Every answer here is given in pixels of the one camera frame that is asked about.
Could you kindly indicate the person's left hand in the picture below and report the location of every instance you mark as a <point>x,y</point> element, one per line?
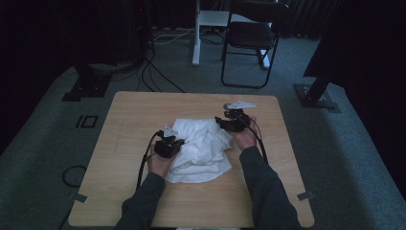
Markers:
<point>159,166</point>

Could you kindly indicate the black square floor tape marks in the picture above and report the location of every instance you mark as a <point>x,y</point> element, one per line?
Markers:
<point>86,121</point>

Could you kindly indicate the black stand with flat base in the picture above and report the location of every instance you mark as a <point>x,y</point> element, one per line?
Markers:
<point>86,86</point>

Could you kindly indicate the black folding chair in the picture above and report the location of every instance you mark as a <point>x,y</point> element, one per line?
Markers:
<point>250,35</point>

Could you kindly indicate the round grey stand base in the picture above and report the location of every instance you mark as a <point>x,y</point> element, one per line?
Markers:
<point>111,67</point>

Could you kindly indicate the grey tape piece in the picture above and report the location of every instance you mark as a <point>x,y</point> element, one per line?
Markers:
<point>80,198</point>
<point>305,195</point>

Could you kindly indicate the black slanted stand with base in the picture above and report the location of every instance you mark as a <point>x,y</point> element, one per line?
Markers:
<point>316,96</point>

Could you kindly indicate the white skirt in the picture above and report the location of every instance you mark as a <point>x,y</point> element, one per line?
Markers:
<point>201,153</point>

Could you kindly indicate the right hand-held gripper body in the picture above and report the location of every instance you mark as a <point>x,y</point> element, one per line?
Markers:
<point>237,123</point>

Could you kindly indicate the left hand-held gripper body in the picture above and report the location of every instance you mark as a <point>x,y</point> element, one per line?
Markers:
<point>166,147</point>

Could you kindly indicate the white desk frame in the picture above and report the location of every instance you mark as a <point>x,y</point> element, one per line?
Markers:
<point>196,38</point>

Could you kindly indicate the person's right hand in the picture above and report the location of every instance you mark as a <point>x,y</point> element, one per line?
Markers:
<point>244,139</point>

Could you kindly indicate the dark curtain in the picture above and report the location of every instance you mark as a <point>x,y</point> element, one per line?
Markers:
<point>306,16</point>

